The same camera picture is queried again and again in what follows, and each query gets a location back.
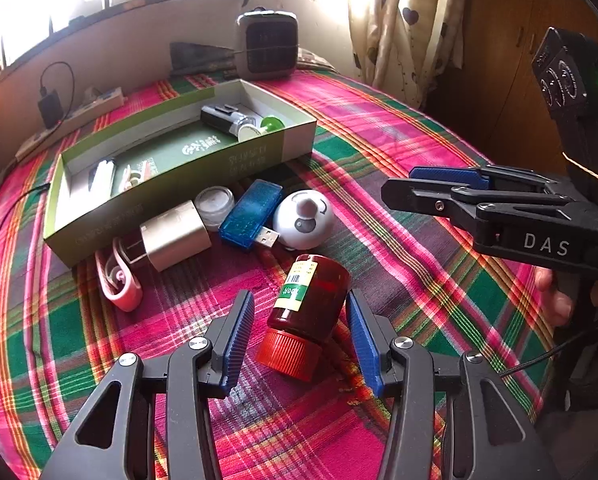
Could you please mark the clear and black flashlight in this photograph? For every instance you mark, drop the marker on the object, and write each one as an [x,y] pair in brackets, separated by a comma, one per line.
[219,115]

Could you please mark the blue translucent USB reader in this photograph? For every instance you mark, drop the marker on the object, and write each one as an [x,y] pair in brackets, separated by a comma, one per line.
[249,210]

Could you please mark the wooden wardrobe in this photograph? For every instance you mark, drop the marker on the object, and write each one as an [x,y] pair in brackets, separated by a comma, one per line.
[504,35]

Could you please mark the pink green plaid blanket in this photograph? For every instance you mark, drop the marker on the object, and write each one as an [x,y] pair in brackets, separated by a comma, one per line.
[429,125]

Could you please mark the white pen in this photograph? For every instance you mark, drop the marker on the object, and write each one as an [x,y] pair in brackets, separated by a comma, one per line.
[103,175]

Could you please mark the white and green plastic spool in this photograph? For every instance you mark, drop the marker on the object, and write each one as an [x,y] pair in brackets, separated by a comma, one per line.
[271,124]

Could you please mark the green cardboard box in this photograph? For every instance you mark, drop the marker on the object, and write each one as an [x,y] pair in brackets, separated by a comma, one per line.
[259,152]

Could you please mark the small clear cream jar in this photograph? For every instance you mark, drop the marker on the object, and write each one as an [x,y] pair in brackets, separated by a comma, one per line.
[214,205]

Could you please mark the red capped pill bottle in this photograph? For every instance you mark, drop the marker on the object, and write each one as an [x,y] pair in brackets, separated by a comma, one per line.
[319,290]

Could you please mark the white power strip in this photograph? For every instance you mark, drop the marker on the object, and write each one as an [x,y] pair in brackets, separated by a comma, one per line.
[79,115]

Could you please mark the cream heart print curtain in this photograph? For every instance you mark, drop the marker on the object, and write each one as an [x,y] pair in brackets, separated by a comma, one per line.
[409,20]

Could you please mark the dark folded object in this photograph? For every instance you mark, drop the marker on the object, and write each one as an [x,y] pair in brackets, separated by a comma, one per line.
[199,57]

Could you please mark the brown striped cloth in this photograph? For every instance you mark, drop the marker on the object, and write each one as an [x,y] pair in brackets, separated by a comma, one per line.
[314,59]

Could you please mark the pink plastic clip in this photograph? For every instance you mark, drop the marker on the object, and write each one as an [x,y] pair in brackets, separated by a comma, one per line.
[131,180]

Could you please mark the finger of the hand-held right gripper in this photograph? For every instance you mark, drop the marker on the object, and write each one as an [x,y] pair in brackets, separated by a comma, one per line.
[444,175]
[409,197]

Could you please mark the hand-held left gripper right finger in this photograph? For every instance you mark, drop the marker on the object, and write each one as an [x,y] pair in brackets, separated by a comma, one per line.
[364,345]

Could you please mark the person's right hand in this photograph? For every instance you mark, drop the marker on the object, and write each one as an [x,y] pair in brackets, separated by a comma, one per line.
[556,300]

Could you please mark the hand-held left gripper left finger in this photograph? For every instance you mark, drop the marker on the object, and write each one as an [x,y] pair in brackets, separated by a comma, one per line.
[236,340]

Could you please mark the grey space heater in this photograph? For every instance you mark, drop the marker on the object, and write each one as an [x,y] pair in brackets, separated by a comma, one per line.
[266,45]

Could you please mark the beige power adapter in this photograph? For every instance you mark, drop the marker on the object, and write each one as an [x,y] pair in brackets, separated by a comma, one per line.
[174,237]

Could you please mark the white round dial gadget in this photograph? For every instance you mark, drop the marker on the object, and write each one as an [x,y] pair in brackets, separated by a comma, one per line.
[286,220]

